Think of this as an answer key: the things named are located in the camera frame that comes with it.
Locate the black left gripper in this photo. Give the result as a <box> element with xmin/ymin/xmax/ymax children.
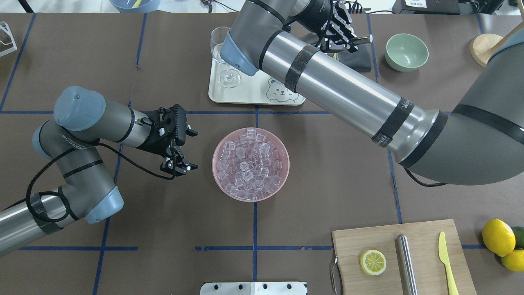
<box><xmin>139</xmin><ymin>104</ymin><xmax>199</xmax><ymax>176</ymax></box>

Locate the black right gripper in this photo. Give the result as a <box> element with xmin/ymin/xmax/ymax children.
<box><xmin>301</xmin><ymin>0</ymin><xmax>359</xmax><ymax>53</ymax></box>

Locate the metal ice scoop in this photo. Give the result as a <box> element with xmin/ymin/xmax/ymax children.
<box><xmin>299</xmin><ymin>32</ymin><xmax>373</xmax><ymax>53</ymax></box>

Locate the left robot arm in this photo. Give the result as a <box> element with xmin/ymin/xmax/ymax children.
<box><xmin>0</xmin><ymin>86</ymin><xmax>198</xmax><ymax>256</ymax></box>

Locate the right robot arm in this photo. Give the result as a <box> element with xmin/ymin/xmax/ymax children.
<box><xmin>221</xmin><ymin>0</ymin><xmax>524</xmax><ymax>185</ymax></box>

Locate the pile of clear ice cubes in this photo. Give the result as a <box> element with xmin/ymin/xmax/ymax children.
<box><xmin>216</xmin><ymin>128</ymin><xmax>284</xmax><ymax>200</ymax></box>

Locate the grey folded cloth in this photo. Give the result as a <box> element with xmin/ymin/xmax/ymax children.
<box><xmin>337</xmin><ymin>35</ymin><xmax>373</xmax><ymax>72</ymax></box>

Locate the green bowl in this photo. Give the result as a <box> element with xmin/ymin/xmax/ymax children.
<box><xmin>385</xmin><ymin>33</ymin><xmax>429</xmax><ymax>72</ymax></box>

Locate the pink bowl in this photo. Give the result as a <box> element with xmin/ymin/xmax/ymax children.
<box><xmin>212</xmin><ymin>127</ymin><xmax>290</xmax><ymax>202</ymax></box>

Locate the black device at back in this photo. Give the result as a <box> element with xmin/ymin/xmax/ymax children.
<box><xmin>392</xmin><ymin>0</ymin><xmax>503</xmax><ymax>15</ymax></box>

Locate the cream bear tray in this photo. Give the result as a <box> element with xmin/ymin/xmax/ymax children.
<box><xmin>208</xmin><ymin>59</ymin><xmax>305</xmax><ymax>106</ymax></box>

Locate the clear wine glass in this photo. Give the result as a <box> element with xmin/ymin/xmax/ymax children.
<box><xmin>210</xmin><ymin>26</ymin><xmax>241</xmax><ymax>89</ymax></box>

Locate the wooden stand with round base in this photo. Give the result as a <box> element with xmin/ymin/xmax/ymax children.
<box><xmin>469</xmin><ymin>22</ymin><xmax>524</xmax><ymax>68</ymax></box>

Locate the blue bowl at back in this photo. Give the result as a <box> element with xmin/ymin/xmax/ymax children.
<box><xmin>109</xmin><ymin>0</ymin><xmax>161</xmax><ymax>13</ymax></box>

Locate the wooden cutting board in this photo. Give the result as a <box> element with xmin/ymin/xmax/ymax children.
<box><xmin>332</xmin><ymin>220</ymin><xmax>477</xmax><ymax>295</ymax></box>

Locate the half lemon slice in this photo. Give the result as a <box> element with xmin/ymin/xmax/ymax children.
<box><xmin>359</xmin><ymin>250</ymin><xmax>387</xmax><ymax>276</ymax></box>

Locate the yellow plastic knife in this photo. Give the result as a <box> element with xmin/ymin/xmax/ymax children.
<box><xmin>438</xmin><ymin>231</ymin><xmax>459</xmax><ymax>295</ymax></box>

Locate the steel cylinder muddler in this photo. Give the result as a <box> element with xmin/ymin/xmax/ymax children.
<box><xmin>395</xmin><ymin>234</ymin><xmax>418</xmax><ymax>295</ymax></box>

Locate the whole yellow lemon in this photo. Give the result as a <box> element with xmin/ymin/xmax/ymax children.
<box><xmin>482</xmin><ymin>218</ymin><xmax>516</xmax><ymax>257</ymax></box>

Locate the green lime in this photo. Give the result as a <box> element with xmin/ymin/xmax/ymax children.
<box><xmin>511</xmin><ymin>226</ymin><xmax>524</xmax><ymax>250</ymax></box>

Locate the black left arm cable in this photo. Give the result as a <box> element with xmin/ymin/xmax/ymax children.
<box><xmin>25</xmin><ymin>141</ymin><xmax>176</xmax><ymax>224</ymax></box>

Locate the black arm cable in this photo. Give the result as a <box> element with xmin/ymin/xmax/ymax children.
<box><xmin>25</xmin><ymin>141</ymin><xmax>176</xmax><ymax>224</ymax></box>
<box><xmin>403</xmin><ymin>168</ymin><xmax>449</xmax><ymax>188</ymax></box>

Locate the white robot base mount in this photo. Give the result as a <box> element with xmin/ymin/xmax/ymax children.
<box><xmin>200</xmin><ymin>281</ymin><xmax>308</xmax><ymax>295</ymax></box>

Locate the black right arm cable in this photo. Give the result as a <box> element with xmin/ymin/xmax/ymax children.
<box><xmin>403</xmin><ymin>168</ymin><xmax>449</xmax><ymax>188</ymax></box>

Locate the white wire rack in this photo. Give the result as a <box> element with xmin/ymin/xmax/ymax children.
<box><xmin>0</xmin><ymin>22</ymin><xmax>18</xmax><ymax>57</ymax></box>

